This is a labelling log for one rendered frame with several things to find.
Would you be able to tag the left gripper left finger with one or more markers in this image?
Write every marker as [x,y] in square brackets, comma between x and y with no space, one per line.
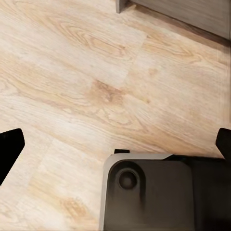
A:
[11,145]

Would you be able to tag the dishwasher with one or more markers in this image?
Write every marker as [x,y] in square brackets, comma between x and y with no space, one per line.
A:
[213,16]

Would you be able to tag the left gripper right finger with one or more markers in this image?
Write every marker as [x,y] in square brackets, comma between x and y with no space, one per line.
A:
[223,143]

